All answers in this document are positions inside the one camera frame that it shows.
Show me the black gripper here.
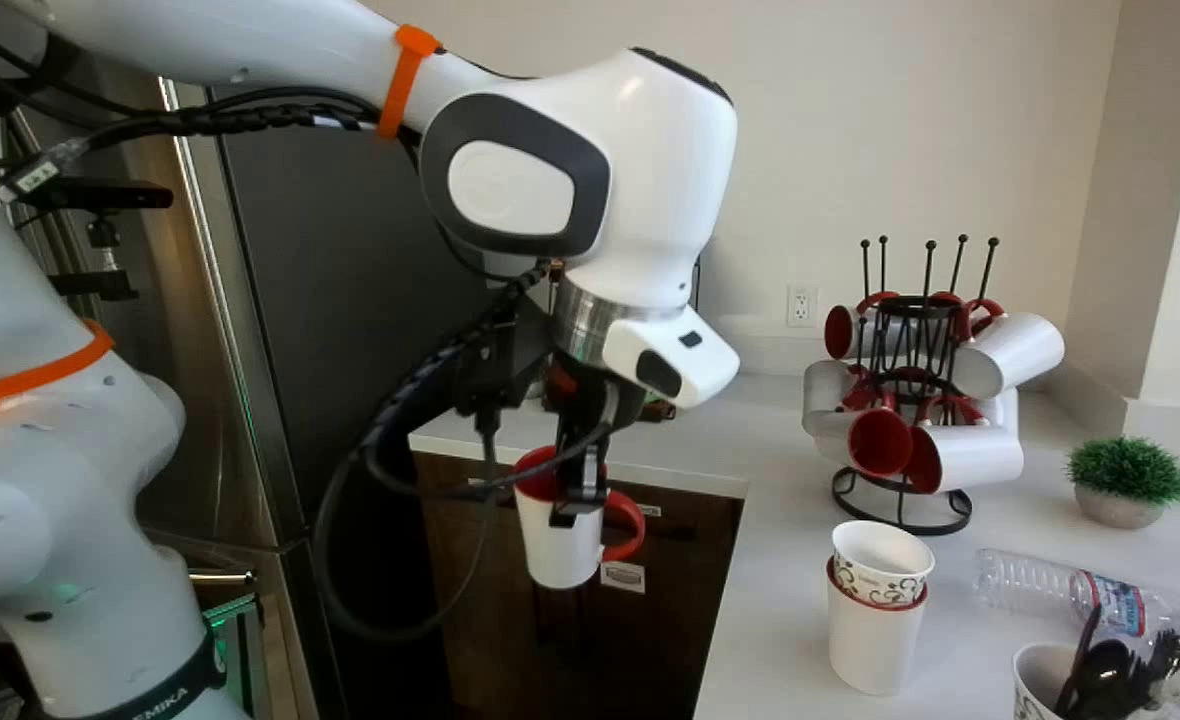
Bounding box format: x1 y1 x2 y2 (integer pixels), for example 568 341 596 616
451 299 676 526

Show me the white mug red inside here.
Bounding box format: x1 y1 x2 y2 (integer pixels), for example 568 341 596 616
513 447 649 591

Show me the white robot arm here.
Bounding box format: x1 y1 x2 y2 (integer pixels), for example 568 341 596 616
0 0 739 720

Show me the white mug lower left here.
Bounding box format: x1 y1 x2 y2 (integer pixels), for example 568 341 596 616
848 409 911 474

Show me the patterned paper cup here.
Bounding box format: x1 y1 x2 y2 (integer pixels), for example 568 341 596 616
830 520 938 607

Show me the white mug lower front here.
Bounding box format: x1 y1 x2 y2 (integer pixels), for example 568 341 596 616
905 425 1025 491

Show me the white mug on counter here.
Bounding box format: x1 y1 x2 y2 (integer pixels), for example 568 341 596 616
830 560 930 696

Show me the white mug upper right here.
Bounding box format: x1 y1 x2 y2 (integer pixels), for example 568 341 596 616
951 313 1063 400

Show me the white cup of cutlery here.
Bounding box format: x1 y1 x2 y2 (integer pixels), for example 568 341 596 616
1014 645 1080 720

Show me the dark wood cabinet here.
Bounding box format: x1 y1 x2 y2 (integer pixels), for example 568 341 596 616
425 478 739 720

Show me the stainless steel refrigerator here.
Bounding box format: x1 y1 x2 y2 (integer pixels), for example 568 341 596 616
0 73 485 720

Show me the small green potted plant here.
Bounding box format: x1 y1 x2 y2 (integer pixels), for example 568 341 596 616
1068 436 1180 532

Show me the clear plastic water bottle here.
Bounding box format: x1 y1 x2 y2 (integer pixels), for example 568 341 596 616
974 546 1162 640

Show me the black wire mug holder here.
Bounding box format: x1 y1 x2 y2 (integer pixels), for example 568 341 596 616
804 237 1004 534

